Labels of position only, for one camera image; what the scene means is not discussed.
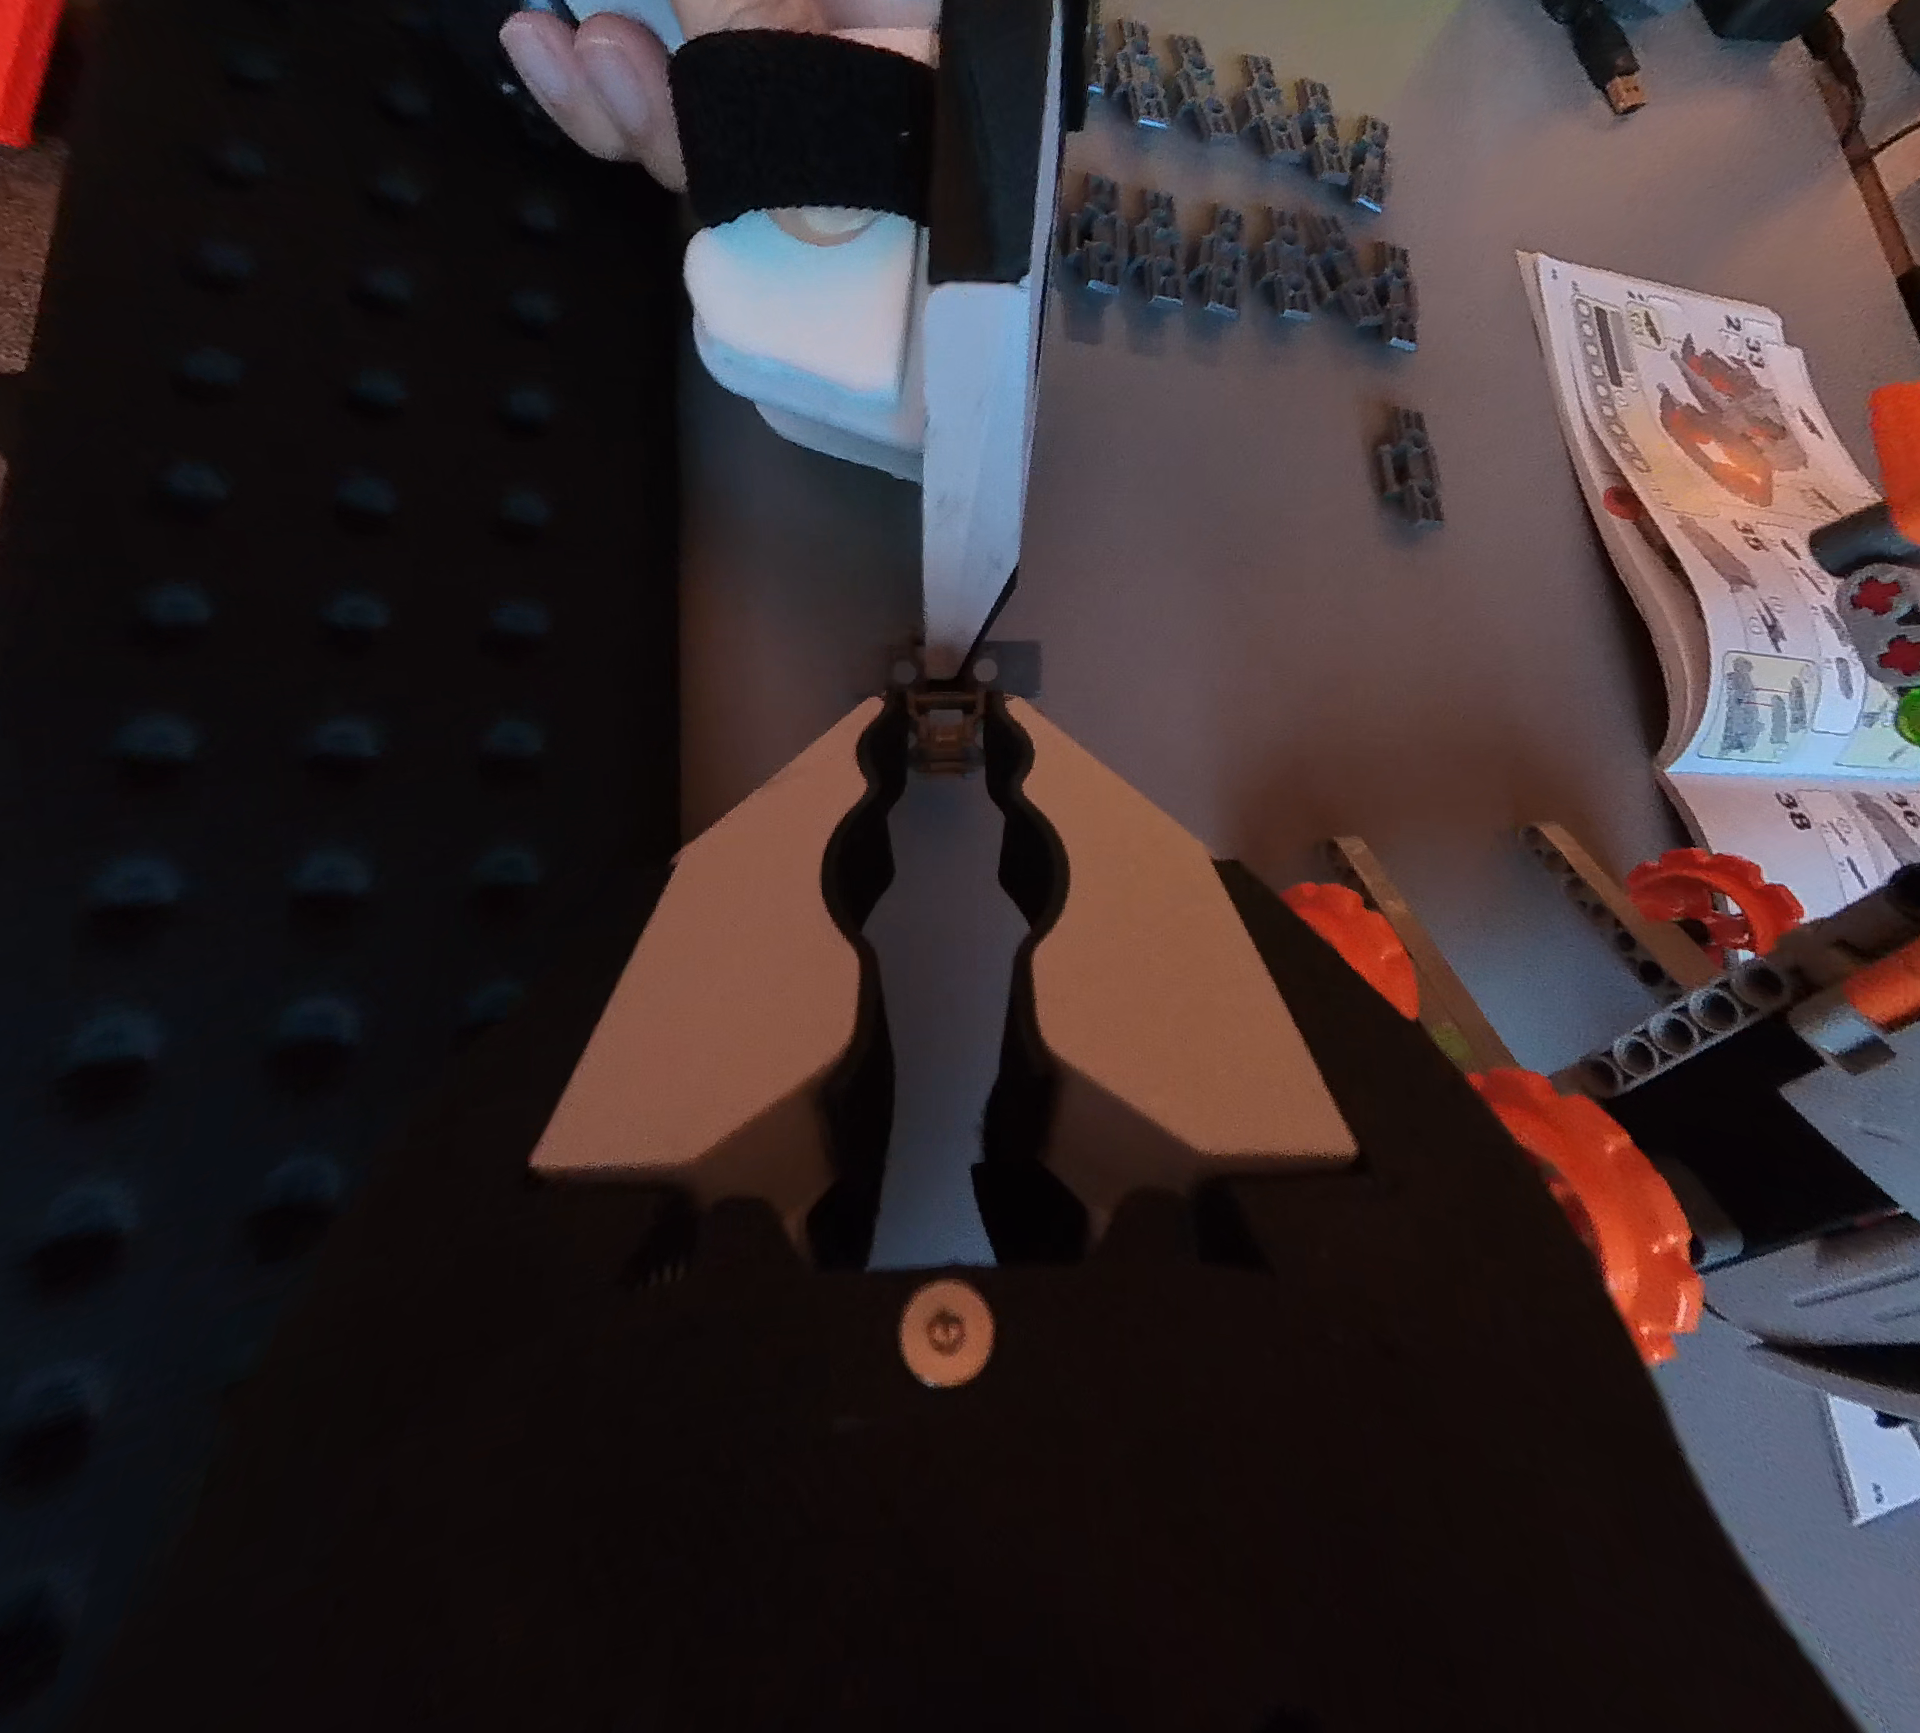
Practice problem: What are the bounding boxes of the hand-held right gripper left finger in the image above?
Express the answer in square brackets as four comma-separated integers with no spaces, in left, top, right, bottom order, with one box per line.
[528,694,917,1270]

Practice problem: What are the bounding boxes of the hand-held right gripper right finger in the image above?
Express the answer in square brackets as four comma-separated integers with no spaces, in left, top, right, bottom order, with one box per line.
[974,694,1361,1270]

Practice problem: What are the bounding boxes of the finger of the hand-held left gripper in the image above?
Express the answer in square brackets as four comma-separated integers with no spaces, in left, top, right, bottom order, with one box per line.
[917,0,1070,689]

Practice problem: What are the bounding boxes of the grey desk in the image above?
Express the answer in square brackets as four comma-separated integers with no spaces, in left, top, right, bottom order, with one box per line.
[672,0,1920,1733]

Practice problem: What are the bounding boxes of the rows of grey track links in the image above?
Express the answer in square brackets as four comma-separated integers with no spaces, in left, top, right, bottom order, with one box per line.
[1055,16,1446,532]

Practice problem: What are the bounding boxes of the black perforated panel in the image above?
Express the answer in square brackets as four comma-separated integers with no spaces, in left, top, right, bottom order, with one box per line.
[0,0,686,1733]

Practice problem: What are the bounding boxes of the grey brick-built vehicle model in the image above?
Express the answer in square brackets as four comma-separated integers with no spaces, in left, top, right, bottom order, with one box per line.
[1279,379,1920,1431]

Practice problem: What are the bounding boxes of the building instruction booklet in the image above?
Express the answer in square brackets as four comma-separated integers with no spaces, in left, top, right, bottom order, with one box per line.
[1511,248,1920,979]

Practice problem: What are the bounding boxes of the black cable with plug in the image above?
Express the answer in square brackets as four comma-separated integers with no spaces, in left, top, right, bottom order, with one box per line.
[1551,0,1652,117]

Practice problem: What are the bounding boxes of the dark thin cable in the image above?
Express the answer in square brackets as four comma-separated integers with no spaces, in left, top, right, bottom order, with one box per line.
[1792,9,1920,331]

